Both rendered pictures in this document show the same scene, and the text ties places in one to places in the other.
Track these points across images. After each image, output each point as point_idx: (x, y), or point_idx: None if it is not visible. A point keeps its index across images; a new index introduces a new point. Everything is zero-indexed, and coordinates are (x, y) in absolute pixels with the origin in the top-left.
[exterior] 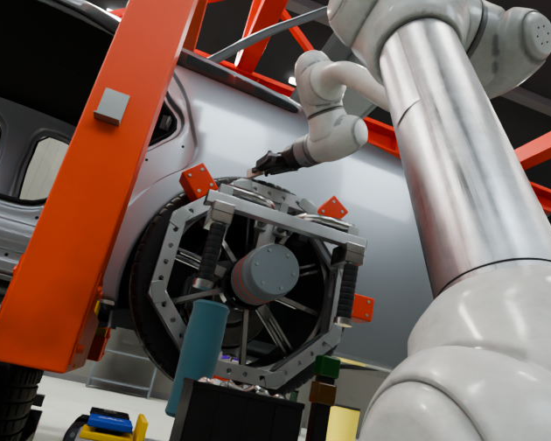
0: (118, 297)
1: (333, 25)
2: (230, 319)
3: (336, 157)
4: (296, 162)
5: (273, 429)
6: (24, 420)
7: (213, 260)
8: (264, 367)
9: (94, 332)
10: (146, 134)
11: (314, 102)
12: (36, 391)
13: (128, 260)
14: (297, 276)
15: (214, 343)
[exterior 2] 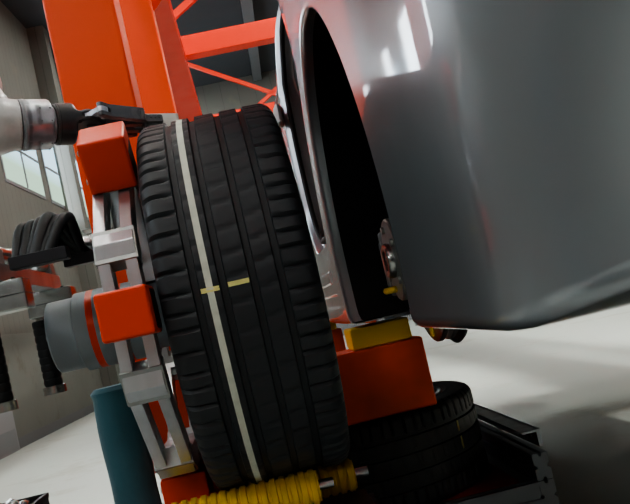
0: (353, 317)
1: None
2: (401, 297)
3: None
4: (56, 144)
5: None
6: (375, 486)
7: (40, 364)
8: None
9: (404, 359)
10: (90, 222)
11: None
12: (374, 452)
13: (366, 250)
14: (47, 341)
15: (100, 439)
